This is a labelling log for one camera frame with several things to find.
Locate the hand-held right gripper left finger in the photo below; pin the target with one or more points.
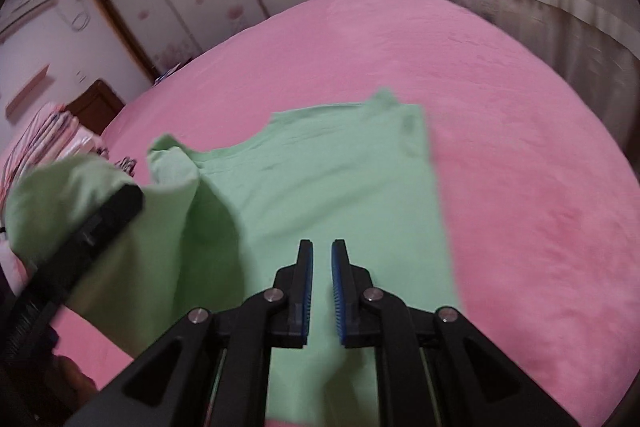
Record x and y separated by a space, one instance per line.
309 282

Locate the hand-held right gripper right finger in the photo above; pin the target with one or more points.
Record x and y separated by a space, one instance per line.
337 292

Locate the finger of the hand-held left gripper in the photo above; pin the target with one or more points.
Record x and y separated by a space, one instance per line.
95 237

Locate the light green t-shirt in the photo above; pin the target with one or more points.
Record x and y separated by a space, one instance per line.
325 177

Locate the person's left hand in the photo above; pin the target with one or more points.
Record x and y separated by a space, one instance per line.
72 382

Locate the black white patterned cloth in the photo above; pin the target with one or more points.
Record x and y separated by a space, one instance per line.
126 166

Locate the stack of folded bedding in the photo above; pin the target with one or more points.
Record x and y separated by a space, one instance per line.
45 142

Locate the dark wooden headboard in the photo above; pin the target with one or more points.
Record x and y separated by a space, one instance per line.
97 107

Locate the pink fleece blanket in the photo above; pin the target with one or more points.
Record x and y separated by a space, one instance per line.
525 182

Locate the pink wall shelf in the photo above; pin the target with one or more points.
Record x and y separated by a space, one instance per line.
27 92

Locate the white wall air conditioner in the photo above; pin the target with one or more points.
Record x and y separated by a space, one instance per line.
25 9

